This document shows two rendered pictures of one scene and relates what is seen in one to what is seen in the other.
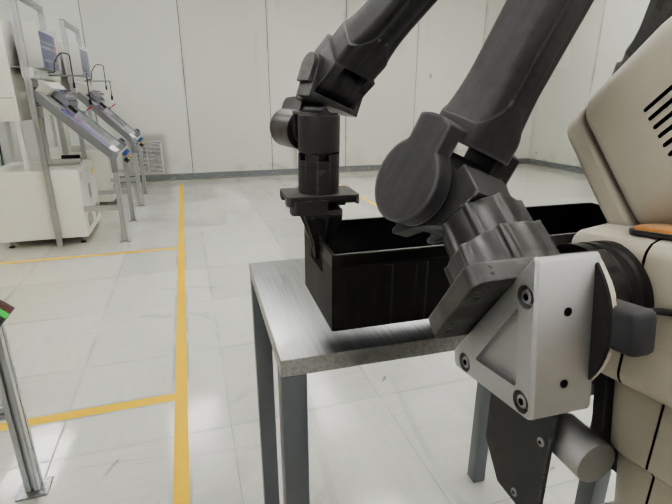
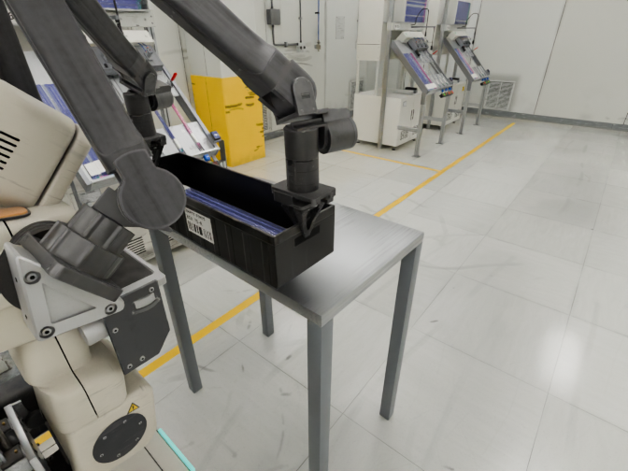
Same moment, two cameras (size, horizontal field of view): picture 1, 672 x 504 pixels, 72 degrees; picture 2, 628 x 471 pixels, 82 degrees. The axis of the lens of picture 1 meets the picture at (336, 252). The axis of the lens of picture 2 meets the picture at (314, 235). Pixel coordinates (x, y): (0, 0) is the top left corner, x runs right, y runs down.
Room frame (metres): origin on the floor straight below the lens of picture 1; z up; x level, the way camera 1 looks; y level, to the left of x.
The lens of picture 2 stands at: (0.49, -1.03, 1.28)
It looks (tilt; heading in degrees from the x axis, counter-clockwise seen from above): 29 degrees down; 56
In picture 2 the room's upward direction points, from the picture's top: straight up
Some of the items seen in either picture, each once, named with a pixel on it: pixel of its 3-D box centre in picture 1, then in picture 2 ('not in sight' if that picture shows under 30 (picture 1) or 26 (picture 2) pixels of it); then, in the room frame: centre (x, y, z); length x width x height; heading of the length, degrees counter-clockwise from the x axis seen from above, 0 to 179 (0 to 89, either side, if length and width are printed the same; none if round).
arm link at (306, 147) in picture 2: not in sight; (304, 141); (0.81, -0.52, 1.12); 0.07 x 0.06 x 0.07; 0
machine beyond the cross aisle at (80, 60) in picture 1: (74, 118); (441, 58); (5.40, 2.91, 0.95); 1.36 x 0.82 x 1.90; 107
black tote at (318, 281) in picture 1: (483, 255); (217, 205); (0.73, -0.25, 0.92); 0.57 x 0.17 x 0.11; 106
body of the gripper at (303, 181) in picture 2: not in sight; (303, 177); (0.81, -0.52, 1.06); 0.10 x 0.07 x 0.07; 106
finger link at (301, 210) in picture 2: not in sight; (300, 212); (0.81, -0.51, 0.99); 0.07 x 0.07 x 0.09; 16
